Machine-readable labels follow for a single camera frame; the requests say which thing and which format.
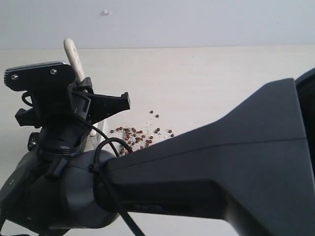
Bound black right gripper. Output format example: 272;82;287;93
14;77;130;154

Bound white wall plug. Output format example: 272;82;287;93
102;10;110;16

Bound brown beans and rice grains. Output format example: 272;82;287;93
108;110;175;151

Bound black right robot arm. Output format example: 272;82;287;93
0;62;315;236

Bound white wooden paint brush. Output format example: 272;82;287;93
63;38;101;151

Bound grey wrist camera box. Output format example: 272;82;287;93
4;61;76;91

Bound black camera cable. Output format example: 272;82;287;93
21;91;146;236

